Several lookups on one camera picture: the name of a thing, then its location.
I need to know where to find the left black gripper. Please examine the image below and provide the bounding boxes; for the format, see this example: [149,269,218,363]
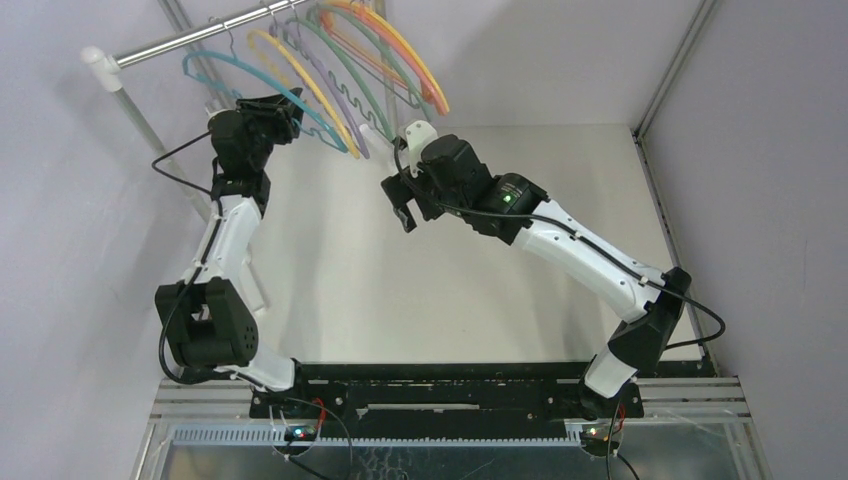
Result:
[236,90,306,171]

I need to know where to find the blue wavy hanger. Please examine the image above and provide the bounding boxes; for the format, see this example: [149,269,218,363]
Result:
[181,49,350,155]

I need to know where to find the yellow wavy hanger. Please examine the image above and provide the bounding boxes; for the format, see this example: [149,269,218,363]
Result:
[246,29,370,159]

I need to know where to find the teal wavy hanger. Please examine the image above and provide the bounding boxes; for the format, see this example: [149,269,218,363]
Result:
[287,16,391,140]

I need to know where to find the yellow smooth hanger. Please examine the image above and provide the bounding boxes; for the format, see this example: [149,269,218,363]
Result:
[327,0,452,117]

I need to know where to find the purple wavy hanger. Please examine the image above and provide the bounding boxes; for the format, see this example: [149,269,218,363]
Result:
[267,24,368,147]

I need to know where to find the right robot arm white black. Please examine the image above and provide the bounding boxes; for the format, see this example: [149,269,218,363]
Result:
[382,134,691,416]

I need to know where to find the chrome and white garment rack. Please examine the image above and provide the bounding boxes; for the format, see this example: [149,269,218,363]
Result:
[80,0,412,313]

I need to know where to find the left circuit board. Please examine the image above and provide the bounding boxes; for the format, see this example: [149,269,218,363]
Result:
[284,426,319,444]

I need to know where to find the circuit board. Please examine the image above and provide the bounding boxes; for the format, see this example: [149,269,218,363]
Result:
[284,426,319,444]
[580,427,610,443]

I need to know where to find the right circuit board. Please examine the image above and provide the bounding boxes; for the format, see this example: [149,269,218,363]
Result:
[580,427,610,443]

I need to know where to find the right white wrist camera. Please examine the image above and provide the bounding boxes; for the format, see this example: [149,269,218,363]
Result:
[400,120,439,178]

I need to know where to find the left black camera cable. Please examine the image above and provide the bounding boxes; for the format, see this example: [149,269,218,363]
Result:
[150,131,266,392]

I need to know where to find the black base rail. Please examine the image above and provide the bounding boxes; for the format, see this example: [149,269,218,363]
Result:
[248,360,717,442]

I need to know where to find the aluminium frame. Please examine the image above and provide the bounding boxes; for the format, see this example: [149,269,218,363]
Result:
[132,0,773,480]

